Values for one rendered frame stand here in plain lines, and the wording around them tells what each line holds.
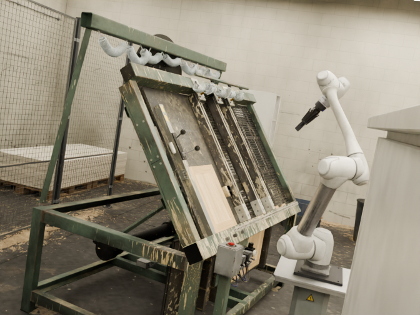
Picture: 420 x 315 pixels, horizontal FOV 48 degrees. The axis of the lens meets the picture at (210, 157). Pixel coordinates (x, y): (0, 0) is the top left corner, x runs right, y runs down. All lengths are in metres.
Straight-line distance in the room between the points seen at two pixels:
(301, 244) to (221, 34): 6.41
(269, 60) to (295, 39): 0.59
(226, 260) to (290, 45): 6.31
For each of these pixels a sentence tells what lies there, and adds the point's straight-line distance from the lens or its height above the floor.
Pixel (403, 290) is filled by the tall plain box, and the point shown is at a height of 1.61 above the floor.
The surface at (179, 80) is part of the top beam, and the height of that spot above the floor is 1.87.
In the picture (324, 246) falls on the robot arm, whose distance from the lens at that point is 3.12.
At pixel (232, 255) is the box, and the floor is 0.89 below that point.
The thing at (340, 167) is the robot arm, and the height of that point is 1.50.
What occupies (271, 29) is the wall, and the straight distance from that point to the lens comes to 8.76.
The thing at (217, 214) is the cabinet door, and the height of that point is 0.99.
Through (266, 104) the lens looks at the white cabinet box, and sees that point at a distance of 7.20.
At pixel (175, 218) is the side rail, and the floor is 1.01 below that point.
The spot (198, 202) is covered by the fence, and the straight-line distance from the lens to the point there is 3.08.
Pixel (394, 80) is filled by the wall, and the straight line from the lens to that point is 8.59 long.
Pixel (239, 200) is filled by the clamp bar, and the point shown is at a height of 1.05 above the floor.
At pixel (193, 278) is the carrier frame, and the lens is 2.91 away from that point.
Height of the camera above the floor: 1.73
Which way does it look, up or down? 6 degrees down
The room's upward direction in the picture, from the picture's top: 9 degrees clockwise
